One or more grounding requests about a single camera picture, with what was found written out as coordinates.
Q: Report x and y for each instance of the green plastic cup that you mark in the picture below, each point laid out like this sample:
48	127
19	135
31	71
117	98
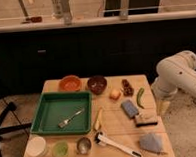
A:
60	149

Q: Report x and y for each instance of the green plastic tray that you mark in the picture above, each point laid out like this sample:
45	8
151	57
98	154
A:
55	107

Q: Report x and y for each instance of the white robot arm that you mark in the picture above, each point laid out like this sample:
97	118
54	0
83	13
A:
177	71

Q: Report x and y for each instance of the small yellow apple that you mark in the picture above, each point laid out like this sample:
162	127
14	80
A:
115	94

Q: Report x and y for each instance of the orange red bowl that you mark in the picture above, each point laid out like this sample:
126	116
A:
70	83

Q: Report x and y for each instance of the silver metal fork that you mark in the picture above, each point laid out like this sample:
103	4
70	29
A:
65	122

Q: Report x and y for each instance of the small metal cup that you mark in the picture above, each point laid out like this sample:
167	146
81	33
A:
84	145

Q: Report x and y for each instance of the blue sponge block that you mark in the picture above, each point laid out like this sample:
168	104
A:
129	109

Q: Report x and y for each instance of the white dish brush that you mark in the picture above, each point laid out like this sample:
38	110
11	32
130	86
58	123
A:
100	138

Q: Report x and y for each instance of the beige black scrub sponge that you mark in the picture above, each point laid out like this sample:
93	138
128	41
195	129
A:
146	119

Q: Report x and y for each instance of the blue folded cloth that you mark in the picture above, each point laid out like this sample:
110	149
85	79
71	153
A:
151	142

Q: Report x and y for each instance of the white plastic cup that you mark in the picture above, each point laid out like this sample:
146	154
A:
36	147

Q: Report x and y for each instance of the dark red food pile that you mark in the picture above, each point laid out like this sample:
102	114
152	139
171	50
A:
127	88

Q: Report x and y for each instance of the dark brown bowl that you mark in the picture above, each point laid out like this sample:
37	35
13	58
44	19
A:
97	84

